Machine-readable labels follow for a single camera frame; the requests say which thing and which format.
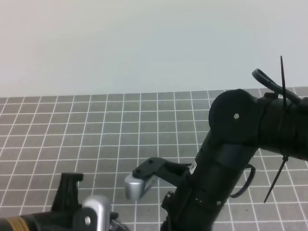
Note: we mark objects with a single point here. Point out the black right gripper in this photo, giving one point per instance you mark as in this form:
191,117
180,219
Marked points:
219,171

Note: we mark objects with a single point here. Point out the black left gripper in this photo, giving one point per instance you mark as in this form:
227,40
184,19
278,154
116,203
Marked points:
67,213

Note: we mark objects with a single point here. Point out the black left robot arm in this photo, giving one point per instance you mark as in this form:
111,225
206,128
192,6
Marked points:
22,222

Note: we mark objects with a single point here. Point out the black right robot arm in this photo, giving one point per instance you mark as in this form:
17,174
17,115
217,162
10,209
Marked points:
239,125

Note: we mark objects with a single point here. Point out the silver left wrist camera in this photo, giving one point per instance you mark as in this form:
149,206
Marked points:
99,217

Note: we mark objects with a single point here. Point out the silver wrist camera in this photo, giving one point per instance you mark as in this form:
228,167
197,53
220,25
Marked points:
137,185
99,217

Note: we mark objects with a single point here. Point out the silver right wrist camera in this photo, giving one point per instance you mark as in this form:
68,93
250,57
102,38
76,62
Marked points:
137,185

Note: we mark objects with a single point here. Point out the black cable tie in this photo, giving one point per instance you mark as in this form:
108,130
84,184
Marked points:
284,157

